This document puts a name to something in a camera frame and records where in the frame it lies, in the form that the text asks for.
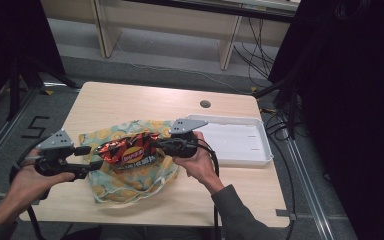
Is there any white plastic tray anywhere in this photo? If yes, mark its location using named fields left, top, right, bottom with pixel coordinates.
left=186, top=113, right=275, bottom=169

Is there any aluminium floor rail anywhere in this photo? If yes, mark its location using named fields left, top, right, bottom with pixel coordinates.
left=0, top=89, right=38, bottom=183
left=285, top=135, right=335, bottom=240

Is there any red black chip packet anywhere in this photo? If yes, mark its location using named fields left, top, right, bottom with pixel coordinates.
left=96, top=131, right=161, bottom=171

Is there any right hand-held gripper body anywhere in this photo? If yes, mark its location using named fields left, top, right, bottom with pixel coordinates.
left=168, top=118, right=210, bottom=160

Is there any bundle of black cables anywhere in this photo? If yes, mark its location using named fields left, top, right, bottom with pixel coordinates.
left=232, top=16, right=283, bottom=89

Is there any person's right hand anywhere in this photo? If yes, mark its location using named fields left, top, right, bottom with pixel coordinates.
left=172, top=130, right=226, bottom=196

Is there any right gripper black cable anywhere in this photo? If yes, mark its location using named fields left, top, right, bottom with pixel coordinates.
left=195, top=138, right=222, bottom=240

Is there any citrus print fabric bag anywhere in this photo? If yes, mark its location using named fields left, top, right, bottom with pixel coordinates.
left=78, top=119, right=181, bottom=205

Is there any black metal stand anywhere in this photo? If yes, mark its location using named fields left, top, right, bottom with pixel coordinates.
left=252, top=74, right=303, bottom=141
left=5, top=54, right=81, bottom=122

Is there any black curtain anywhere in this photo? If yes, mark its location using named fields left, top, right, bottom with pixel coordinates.
left=267, top=0, right=384, bottom=240
left=0, top=0, right=67, bottom=121

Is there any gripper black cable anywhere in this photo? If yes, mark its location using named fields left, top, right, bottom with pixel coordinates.
left=195, top=138, right=222, bottom=240
left=8, top=139, right=48, bottom=240

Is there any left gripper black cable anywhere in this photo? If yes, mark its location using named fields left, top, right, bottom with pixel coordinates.
left=8, top=139, right=48, bottom=240

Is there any light wooden shelf unit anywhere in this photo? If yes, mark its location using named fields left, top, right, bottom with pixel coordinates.
left=39, top=0, right=302, bottom=71

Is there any grey tape strip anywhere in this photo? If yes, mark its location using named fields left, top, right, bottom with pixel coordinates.
left=275, top=208, right=297, bottom=221

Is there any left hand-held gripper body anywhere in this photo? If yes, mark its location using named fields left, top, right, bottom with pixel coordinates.
left=34, top=128, right=88, bottom=180

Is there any person's left hand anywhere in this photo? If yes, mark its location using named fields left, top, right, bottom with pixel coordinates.
left=8, top=148, right=77, bottom=208

